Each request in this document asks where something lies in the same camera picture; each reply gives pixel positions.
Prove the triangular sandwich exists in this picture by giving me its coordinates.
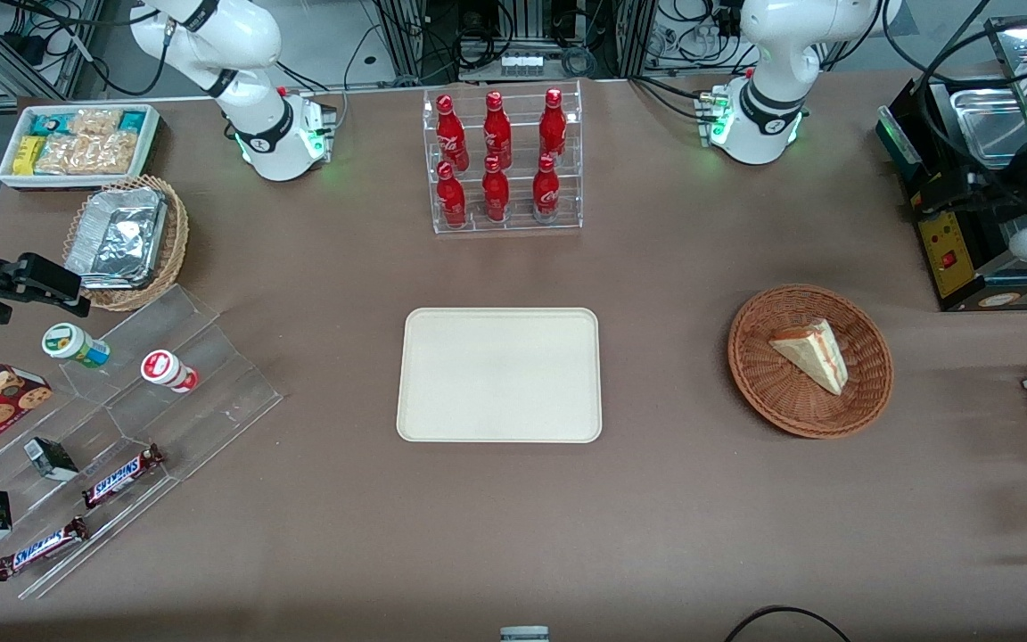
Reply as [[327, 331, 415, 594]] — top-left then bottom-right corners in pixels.
[[768, 318, 850, 396]]

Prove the aluminium foil tray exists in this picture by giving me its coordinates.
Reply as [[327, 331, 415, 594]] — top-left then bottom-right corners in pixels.
[[65, 187, 168, 291]]

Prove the light wicker basket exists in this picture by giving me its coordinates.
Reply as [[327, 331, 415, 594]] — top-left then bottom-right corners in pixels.
[[63, 175, 190, 312]]

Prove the cream plastic tray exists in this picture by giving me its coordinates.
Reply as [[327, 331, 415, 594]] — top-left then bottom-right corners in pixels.
[[396, 308, 604, 444]]

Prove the brown wicker basket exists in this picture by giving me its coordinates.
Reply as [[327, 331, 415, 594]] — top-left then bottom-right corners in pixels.
[[727, 284, 894, 440]]

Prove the green label yogurt cup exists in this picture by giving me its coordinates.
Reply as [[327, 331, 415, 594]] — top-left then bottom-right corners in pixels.
[[41, 323, 111, 369]]

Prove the white plastic snack bin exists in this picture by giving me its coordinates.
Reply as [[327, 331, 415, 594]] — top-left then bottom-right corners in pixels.
[[0, 103, 162, 191]]

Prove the red label yogurt cup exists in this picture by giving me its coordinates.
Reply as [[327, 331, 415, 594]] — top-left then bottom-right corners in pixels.
[[140, 350, 201, 394]]

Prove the yellow snack packet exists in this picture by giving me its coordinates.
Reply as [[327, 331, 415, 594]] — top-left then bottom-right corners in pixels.
[[12, 136, 46, 177]]

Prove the clear bag of crackers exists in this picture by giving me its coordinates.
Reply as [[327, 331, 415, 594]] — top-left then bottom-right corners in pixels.
[[35, 132, 142, 177], [68, 109, 126, 140]]

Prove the clear acrylic tiered shelf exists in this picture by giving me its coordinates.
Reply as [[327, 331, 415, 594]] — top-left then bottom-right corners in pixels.
[[0, 284, 284, 600]]

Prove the snickers chocolate bar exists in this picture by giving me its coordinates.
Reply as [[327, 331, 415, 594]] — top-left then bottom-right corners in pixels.
[[0, 516, 90, 582], [81, 443, 165, 510]]

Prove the red cola bottle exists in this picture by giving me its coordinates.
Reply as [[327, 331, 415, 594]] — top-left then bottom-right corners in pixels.
[[481, 156, 511, 224], [532, 153, 561, 224], [436, 95, 470, 172], [483, 90, 513, 170], [538, 87, 568, 163], [436, 160, 467, 230]]

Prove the clear acrylic bottle rack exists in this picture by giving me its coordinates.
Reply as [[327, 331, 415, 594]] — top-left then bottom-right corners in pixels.
[[423, 80, 584, 235]]

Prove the black hot food display case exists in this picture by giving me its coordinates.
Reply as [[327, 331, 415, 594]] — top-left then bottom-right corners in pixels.
[[876, 13, 1027, 313]]

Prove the steel food pan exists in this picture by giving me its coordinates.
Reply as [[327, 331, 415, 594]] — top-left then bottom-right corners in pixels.
[[950, 87, 1027, 170]]

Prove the black floor cable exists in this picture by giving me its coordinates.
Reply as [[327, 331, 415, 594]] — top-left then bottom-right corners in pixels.
[[725, 605, 853, 642]]

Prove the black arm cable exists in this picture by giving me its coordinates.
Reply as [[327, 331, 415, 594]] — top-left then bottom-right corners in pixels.
[[879, 0, 1027, 224]]

